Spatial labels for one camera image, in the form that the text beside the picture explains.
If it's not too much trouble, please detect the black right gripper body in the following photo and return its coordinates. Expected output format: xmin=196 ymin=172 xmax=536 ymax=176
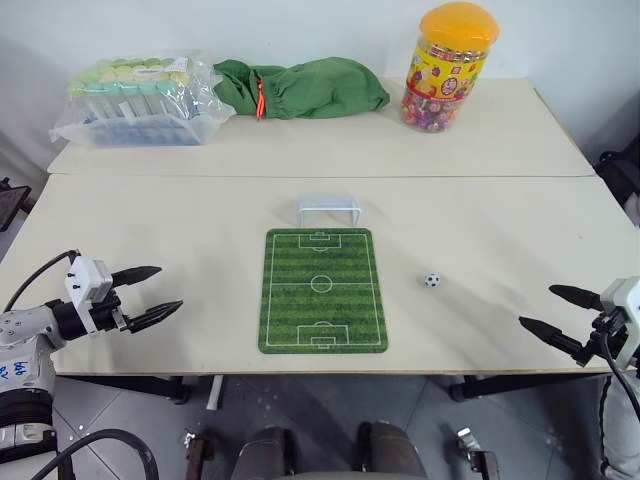
xmin=573 ymin=308 xmax=630 ymax=369

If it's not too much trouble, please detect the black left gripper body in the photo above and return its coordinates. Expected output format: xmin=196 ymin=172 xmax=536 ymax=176
xmin=87 ymin=286 xmax=135 ymax=335

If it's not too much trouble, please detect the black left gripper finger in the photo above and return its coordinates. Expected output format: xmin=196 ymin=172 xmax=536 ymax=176
xmin=110 ymin=265 xmax=164 ymax=290
xmin=124 ymin=300 xmax=185 ymax=335

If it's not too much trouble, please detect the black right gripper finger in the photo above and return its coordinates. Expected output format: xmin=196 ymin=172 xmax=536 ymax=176
xmin=518 ymin=315 xmax=587 ymax=357
xmin=548 ymin=284 xmax=607 ymax=312

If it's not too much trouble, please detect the green soccer field mat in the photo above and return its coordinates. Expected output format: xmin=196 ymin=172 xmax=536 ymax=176
xmin=257 ymin=227 xmax=391 ymax=356

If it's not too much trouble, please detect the black table foot bar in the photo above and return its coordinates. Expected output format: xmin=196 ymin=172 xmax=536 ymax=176
xmin=447 ymin=371 xmax=612 ymax=404

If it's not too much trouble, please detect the white table leg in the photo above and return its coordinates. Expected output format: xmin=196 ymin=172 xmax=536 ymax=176
xmin=205 ymin=375 xmax=226 ymax=412

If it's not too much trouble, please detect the black chair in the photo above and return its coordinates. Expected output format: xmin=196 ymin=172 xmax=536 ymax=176
xmin=596 ymin=148 xmax=640 ymax=227

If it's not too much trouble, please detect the black device at table side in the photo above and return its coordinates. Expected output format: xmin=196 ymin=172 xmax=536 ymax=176
xmin=0 ymin=176 xmax=31 ymax=233

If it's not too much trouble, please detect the plastic bag of test tubes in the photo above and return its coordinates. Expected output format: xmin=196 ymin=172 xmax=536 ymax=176
xmin=48 ymin=48 xmax=237 ymax=148

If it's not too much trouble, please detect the dark rounded shape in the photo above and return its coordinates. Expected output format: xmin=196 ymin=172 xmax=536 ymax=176
xmin=356 ymin=421 xmax=427 ymax=480
xmin=238 ymin=424 xmax=302 ymax=480

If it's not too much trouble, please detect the small white goal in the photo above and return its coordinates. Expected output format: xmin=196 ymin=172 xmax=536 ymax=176
xmin=296 ymin=195 xmax=364 ymax=228

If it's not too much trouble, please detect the candy jar with orange lid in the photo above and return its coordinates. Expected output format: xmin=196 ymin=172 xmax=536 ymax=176
xmin=399 ymin=0 xmax=502 ymax=136

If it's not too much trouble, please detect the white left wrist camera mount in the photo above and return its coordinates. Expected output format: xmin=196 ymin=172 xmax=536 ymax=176
xmin=63 ymin=256 xmax=115 ymax=337

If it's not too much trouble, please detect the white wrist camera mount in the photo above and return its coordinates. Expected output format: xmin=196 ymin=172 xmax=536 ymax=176
xmin=63 ymin=256 xmax=115 ymax=337
xmin=598 ymin=276 xmax=640 ymax=372

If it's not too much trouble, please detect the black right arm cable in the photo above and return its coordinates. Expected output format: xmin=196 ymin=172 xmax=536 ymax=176
xmin=599 ymin=329 xmax=640 ymax=407

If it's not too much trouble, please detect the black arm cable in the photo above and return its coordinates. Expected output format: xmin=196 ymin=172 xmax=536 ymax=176
xmin=599 ymin=329 xmax=640 ymax=407
xmin=0 ymin=248 xmax=84 ymax=314

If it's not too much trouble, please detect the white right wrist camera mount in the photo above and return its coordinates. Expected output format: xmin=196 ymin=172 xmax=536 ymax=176
xmin=598 ymin=276 xmax=640 ymax=372

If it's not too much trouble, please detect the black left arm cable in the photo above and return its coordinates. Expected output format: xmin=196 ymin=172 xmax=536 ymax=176
xmin=0 ymin=248 xmax=84 ymax=314

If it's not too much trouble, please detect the thick black floor cable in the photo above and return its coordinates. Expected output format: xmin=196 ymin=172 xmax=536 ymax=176
xmin=28 ymin=428 xmax=161 ymax=480

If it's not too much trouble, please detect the orange drawstring cord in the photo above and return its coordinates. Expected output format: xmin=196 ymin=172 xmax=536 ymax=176
xmin=253 ymin=73 xmax=267 ymax=123

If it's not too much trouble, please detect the green drawstring cloth bag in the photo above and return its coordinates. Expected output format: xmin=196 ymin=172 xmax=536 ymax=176
xmin=212 ymin=57 xmax=393 ymax=123

